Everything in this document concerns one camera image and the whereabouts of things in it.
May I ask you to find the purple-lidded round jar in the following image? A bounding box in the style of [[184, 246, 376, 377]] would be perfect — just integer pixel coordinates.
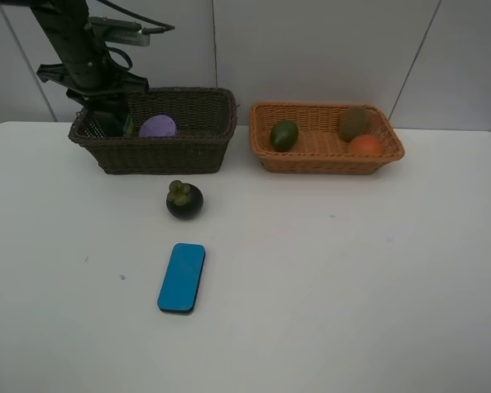
[[138, 115, 177, 138]]

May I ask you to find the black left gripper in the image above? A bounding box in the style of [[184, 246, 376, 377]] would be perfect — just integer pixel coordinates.
[[36, 47, 149, 138]]

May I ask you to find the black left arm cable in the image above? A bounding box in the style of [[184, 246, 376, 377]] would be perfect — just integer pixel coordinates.
[[97, 0, 176, 34]]

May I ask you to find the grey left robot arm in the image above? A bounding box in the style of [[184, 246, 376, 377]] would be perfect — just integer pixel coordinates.
[[0, 1, 149, 138]]

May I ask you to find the brown kiwi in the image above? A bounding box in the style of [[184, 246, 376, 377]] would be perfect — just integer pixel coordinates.
[[338, 106, 369, 142]]

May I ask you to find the dark green square bottle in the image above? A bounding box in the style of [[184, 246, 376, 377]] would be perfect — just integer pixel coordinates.
[[124, 115, 134, 138]]

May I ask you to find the green lime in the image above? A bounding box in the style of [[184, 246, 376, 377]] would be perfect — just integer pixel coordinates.
[[269, 120, 299, 152]]

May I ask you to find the dark brown wicker basket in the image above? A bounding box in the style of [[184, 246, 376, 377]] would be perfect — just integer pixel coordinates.
[[69, 87, 237, 174]]

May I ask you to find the orange peach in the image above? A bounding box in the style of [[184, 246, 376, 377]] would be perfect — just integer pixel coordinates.
[[347, 134, 383, 156]]

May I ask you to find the orange wicker basket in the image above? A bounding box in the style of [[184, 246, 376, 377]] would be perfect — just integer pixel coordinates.
[[249, 102, 405, 174]]

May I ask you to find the blue whiteboard eraser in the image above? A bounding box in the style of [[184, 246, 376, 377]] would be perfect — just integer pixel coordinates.
[[157, 243, 206, 314]]

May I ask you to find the dark purple mangosteen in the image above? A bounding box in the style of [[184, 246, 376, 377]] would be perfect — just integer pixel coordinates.
[[166, 180, 204, 219]]

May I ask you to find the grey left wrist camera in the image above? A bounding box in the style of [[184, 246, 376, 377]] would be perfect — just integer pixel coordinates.
[[88, 16, 151, 47]]

